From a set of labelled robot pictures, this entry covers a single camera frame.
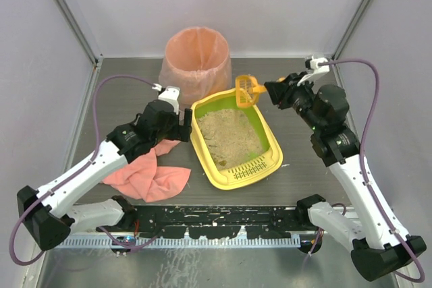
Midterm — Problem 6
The orange litter scoop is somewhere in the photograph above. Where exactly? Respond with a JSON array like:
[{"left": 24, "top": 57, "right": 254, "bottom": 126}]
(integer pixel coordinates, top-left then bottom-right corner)
[{"left": 235, "top": 75, "right": 267, "bottom": 109}]

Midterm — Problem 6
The yellow green litter box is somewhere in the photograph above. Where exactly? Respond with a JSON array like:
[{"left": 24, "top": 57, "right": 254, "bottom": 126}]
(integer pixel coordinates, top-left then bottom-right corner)
[{"left": 190, "top": 88, "right": 283, "bottom": 190}]

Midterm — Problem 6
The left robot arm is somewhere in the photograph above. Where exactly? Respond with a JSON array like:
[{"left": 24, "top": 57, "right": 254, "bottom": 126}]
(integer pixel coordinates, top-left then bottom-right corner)
[{"left": 17, "top": 99, "right": 193, "bottom": 251}]

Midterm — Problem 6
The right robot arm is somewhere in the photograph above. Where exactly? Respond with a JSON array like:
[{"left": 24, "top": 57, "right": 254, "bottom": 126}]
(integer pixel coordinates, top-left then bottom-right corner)
[{"left": 264, "top": 72, "right": 427, "bottom": 281}]

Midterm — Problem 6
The beige cat litter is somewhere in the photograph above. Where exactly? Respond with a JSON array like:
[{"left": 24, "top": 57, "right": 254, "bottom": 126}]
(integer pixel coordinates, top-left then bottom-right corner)
[{"left": 197, "top": 109, "right": 265, "bottom": 171}]

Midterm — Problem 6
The pink cloth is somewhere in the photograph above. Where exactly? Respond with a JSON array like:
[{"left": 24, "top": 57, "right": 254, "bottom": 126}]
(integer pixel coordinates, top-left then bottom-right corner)
[{"left": 102, "top": 140, "right": 191, "bottom": 203}]

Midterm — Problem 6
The bin with pink bag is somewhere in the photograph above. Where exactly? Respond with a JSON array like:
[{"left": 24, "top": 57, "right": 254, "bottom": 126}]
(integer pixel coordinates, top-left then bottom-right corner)
[{"left": 159, "top": 27, "right": 232, "bottom": 106}]

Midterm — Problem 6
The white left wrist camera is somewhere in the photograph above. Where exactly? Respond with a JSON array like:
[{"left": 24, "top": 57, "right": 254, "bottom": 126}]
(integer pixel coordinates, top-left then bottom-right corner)
[{"left": 153, "top": 84, "right": 180, "bottom": 115}]

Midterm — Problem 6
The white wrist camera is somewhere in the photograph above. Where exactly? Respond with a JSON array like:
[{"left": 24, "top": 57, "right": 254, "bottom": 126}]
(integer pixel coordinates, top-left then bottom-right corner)
[
  {"left": 297, "top": 56, "right": 330, "bottom": 86},
  {"left": 153, "top": 84, "right": 180, "bottom": 115}
]

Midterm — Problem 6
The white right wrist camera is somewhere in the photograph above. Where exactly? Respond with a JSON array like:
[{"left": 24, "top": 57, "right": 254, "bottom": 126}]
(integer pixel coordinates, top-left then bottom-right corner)
[{"left": 297, "top": 56, "right": 330, "bottom": 86}]

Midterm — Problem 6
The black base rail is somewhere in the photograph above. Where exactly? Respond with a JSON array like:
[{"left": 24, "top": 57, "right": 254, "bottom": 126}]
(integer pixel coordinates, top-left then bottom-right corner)
[{"left": 97, "top": 204, "right": 337, "bottom": 240}]

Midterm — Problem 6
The white slotted cable duct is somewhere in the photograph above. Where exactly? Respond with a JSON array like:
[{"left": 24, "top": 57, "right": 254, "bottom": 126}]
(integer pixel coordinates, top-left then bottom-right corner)
[{"left": 57, "top": 235, "right": 301, "bottom": 250}]

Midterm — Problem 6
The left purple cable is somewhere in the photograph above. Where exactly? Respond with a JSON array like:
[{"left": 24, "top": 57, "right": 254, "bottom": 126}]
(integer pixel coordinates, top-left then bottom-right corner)
[{"left": 9, "top": 75, "right": 163, "bottom": 266}]

